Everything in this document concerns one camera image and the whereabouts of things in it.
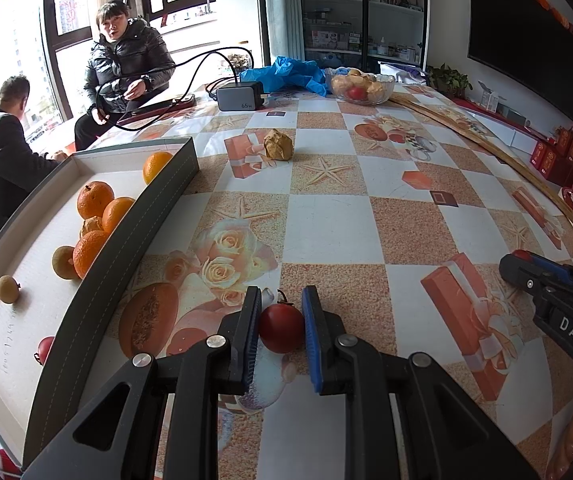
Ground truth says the grey power charger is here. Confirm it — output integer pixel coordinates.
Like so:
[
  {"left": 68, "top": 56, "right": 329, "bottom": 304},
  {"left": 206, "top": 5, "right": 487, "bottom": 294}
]
[{"left": 216, "top": 81, "right": 267, "bottom": 112}]

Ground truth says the rough-skinned mandarin orange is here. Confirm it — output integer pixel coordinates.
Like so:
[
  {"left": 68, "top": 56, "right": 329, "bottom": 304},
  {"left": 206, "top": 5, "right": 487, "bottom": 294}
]
[
  {"left": 76, "top": 181, "right": 116, "bottom": 220},
  {"left": 72, "top": 230, "right": 110, "bottom": 280}
]

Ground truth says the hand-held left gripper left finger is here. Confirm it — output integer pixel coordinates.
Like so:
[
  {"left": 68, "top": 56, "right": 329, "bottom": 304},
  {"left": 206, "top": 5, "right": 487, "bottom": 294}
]
[{"left": 21, "top": 286, "right": 262, "bottom": 480}]

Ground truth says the blue plastic bag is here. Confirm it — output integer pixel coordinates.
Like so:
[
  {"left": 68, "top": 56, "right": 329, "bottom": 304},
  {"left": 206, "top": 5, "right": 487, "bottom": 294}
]
[{"left": 252, "top": 56, "right": 334, "bottom": 97}]

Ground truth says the smooth-skinned orange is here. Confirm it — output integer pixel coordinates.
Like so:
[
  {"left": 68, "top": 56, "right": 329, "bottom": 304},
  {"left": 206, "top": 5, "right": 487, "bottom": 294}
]
[
  {"left": 102, "top": 196, "right": 136, "bottom": 236},
  {"left": 142, "top": 151, "right": 174, "bottom": 186}
]

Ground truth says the clear snack container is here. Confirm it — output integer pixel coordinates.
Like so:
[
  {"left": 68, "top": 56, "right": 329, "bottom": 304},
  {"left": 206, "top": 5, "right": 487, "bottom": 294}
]
[{"left": 226, "top": 51, "right": 254, "bottom": 73}]

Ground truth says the dark red flat device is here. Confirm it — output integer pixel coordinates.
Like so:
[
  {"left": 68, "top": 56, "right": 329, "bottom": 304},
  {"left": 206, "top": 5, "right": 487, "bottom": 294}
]
[{"left": 129, "top": 94, "right": 198, "bottom": 116}]

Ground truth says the black wall screen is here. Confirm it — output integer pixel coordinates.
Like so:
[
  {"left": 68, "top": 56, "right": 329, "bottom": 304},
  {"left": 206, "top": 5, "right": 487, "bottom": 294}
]
[{"left": 467, "top": 0, "right": 573, "bottom": 121}]

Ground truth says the white printed plastic bag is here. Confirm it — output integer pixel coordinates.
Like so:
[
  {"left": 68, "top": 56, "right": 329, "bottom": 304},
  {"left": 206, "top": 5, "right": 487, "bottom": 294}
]
[{"left": 379, "top": 61, "right": 427, "bottom": 84}]

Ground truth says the grey-blue curtain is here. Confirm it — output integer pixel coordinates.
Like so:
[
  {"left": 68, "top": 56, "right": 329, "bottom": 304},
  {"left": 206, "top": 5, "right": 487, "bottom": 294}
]
[{"left": 264, "top": 0, "right": 307, "bottom": 68}]

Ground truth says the white low sideboard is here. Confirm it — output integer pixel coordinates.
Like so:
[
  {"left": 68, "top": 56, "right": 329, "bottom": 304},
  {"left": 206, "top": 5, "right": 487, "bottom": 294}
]
[{"left": 453, "top": 95, "right": 573, "bottom": 201}]

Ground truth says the glass door display cabinet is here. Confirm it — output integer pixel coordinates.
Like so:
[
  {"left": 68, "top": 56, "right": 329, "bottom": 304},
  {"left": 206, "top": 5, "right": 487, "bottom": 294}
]
[{"left": 296, "top": 0, "right": 429, "bottom": 68}]

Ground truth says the grey tray with white lining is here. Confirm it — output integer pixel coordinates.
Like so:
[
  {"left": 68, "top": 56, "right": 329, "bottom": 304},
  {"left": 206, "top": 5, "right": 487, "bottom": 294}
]
[{"left": 0, "top": 136, "right": 200, "bottom": 468}]

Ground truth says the white carton box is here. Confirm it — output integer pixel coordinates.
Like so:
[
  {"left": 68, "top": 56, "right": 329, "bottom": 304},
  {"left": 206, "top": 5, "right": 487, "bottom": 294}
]
[{"left": 479, "top": 82, "right": 504, "bottom": 111}]

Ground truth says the long wooden strip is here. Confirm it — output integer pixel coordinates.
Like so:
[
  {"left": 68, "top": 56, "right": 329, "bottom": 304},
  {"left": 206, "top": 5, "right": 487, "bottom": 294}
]
[{"left": 390, "top": 95, "right": 573, "bottom": 224}]

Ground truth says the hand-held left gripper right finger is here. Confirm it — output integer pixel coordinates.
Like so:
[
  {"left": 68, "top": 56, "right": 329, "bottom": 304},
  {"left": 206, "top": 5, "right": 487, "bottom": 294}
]
[{"left": 301, "top": 285, "right": 539, "bottom": 480}]

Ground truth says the small brown round fruit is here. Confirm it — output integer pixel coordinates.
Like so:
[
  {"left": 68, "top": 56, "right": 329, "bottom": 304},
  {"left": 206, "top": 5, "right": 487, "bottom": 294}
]
[
  {"left": 51, "top": 246, "right": 76, "bottom": 278},
  {"left": 0, "top": 275, "right": 21, "bottom": 304}
]

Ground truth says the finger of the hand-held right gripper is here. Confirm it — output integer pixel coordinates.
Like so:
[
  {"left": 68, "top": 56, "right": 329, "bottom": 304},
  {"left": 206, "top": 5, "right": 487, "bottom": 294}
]
[
  {"left": 531, "top": 256, "right": 573, "bottom": 287},
  {"left": 499, "top": 255, "right": 564, "bottom": 306}
]

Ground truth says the green potted plant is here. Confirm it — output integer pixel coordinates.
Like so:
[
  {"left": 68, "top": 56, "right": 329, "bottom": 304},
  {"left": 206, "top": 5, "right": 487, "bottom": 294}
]
[{"left": 425, "top": 64, "right": 473, "bottom": 98}]

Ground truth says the black framed window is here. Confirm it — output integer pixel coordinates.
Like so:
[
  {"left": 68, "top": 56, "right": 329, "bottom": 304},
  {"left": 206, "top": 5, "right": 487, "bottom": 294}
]
[{"left": 0, "top": 0, "right": 272, "bottom": 146}]

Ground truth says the black charging cable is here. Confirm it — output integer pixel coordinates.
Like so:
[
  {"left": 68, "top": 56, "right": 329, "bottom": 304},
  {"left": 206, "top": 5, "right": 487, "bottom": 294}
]
[{"left": 89, "top": 47, "right": 254, "bottom": 133}]

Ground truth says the glass bowl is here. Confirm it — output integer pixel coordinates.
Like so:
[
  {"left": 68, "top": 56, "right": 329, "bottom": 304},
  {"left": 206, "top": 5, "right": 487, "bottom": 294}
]
[{"left": 325, "top": 67, "right": 396, "bottom": 106}]

